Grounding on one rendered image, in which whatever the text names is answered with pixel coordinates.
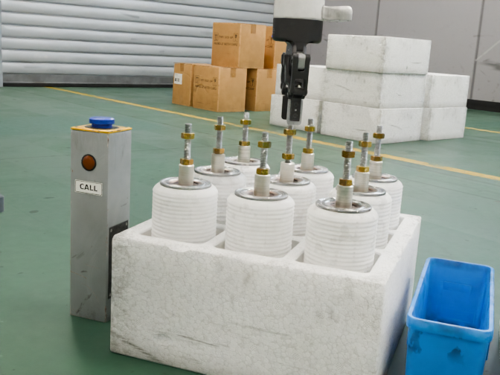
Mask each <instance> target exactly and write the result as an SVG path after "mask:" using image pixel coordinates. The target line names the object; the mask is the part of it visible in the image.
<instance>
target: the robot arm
mask: <svg viewBox="0 0 500 375"><path fill-rule="evenodd" d="M324 2H325V0H275V3H274V16H273V26H272V39H273V40H274V41H278V42H285V43H286V52H283V53H282V54H281V65H282V66H281V84H280V88H281V94H284V95H283V97H282V108H281V118H282V119H284V120H286V122H287V123H288V124H289V125H300V124H301V119H302V109H303V100H302V99H304V98H305V97H306V96H307V94H308V90H307V87H308V79H309V72H310V60H311V56H310V54H307V44H308V43H312V44H318V43H320V42H321V40H322V31H323V21H326V22H349V21H352V14H353V11H352V8H351V7H349V6H339V7H328V6H324ZM298 86H300V88H299V87H298Z"/></svg>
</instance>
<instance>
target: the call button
mask: <svg viewBox="0 0 500 375"><path fill-rule="evenodd" d="M89 123H91V124H92V127H95V128H112V125H113V124H114V123H115V119H114V118H111V117H103V116H94V117H90V118H89Z"/></svg>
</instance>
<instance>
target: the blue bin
mask: <svg viewBox="0 0 500 375"><path fill-rule="evenodd" d="M406 326H407V327H408V335H407V342H406V344H407V354H406V373H405V375H483V372H484V364H485V360H487V359H488V353H489V348H490V343H491V341H492V340H493V334H494V269H493V267H491V266H486V265H481V264H477V263H468V262H463V261H457V260H448V259H443V258H439V257H428V258H427V259H426V262H425V265H424V267H423V271H422V273H421V276H420V279H419V281H418V284H417V288H416V290H415V293H414V296H413V298H412V301H411V305H410V307H409V310H408V313H407V317H406Z"/></svg>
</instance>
